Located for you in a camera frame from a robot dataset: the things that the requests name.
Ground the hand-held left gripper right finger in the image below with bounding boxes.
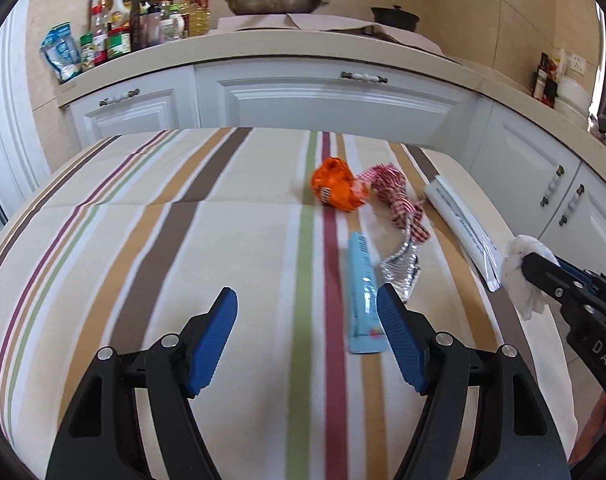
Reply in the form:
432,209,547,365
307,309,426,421
376,283,571,480

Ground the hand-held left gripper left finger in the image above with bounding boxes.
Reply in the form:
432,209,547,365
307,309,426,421
53,287,240,480

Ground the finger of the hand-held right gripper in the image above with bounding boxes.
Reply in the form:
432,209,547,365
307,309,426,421
521,252,591,307
555,257,606,294

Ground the white tissue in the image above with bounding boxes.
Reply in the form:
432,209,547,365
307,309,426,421
503,235,554,321

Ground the silver foil wrapper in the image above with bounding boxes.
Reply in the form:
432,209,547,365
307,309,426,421
380,220,424,303

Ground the light blue packet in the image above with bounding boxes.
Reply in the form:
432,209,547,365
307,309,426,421
347,231,388,354

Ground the long white plastic packet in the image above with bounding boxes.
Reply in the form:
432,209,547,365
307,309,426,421
424,175,514,293

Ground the red white checkered ribbon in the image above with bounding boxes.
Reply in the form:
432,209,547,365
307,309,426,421
360,162,431,246

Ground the orange wrapper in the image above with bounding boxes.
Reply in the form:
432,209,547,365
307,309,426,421
310,156,371,212

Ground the person's right hand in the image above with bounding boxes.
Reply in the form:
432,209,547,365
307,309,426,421
569,389,606,467

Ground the striped tablecloth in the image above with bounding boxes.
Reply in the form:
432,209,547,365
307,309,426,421
0,127,581,480

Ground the dark glass bottle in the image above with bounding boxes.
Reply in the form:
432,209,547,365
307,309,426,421
533,52,551,101

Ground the small white cabinet door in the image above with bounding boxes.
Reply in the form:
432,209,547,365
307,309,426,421
65,65,201,151

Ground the wide white cabinet front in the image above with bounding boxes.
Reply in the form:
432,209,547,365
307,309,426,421
193,55,484,133

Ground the black lidded pot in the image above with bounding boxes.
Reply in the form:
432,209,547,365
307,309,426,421
371,4,420,32

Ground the beige kitchen countertop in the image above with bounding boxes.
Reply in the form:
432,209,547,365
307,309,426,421
55,27,606,186

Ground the group of seasoning bottles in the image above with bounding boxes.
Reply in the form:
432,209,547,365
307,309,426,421
80,0,188,72

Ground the yellow cooking oil bottle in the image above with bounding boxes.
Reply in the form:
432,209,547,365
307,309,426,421
180,0,211,37

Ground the blue white pouch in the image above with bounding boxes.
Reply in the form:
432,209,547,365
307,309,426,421
39,22,82,83

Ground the beige stove cover cloth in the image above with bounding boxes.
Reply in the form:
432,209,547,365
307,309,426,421
218,12,446,53

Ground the white black cabinet handle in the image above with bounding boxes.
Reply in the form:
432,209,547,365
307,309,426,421
99,89,141,107
540,166,565,207
341,71,388,84
560,185,586,226

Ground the white door frame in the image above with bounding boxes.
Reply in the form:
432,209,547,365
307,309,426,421
0,10,58,211

